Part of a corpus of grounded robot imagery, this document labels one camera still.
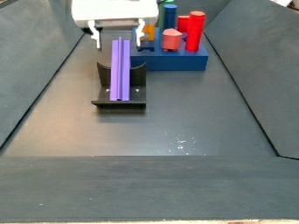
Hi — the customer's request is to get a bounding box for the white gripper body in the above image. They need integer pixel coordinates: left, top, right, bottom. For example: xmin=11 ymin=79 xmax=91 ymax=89
xmin=71 ymin=0 xmax=159 ymax=28

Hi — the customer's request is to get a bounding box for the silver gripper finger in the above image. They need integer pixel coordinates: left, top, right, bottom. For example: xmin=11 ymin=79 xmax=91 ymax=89
xmin=135 ymin=18 xmax=146 ymax=47
xmin=88 ymin=20 xmax=101 ymax=50

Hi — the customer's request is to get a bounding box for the purple star prism block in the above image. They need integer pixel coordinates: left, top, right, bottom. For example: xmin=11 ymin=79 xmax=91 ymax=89
xmin=110 ymin=38 xmax=131 ymax=101

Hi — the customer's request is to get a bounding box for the blue peg board base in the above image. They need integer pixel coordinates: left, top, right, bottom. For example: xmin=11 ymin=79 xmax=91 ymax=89
xmin=131 ymin=29 xmax=210 ymax=71

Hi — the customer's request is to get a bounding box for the black L-shaped fixture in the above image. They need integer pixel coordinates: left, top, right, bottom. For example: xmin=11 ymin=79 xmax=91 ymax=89
xmin=91 ymin=64 xmax=146 ymax=109

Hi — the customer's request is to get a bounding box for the yellow arch block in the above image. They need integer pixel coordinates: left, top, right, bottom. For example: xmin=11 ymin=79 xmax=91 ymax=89
xmin=140 ymin=24 xmax=155 ymax=41

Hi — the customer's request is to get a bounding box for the pink-red pentagon block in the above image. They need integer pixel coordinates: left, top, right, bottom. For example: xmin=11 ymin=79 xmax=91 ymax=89
xmin=162 ymin=28 xmax=183 ymax=51

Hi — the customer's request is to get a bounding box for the blue cylinder peg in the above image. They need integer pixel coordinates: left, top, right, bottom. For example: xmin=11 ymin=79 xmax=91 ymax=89
xmin=163 ymin=3 xmax=178 ymax=29

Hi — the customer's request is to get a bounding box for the short red rounded block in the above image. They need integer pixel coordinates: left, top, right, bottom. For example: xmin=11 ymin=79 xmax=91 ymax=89
xmin=178 ymin=16 xmax=190 ymax=32

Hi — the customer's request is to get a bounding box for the green cylinder peg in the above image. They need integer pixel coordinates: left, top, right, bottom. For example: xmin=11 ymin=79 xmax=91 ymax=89
xmin=158 ymin=0 xmax=174 ymax=29

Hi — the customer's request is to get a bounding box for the tall red hexagonal peg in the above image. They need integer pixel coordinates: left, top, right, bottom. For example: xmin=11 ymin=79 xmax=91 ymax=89
xmin=184 ymin=10 xmax=206 ymax=52

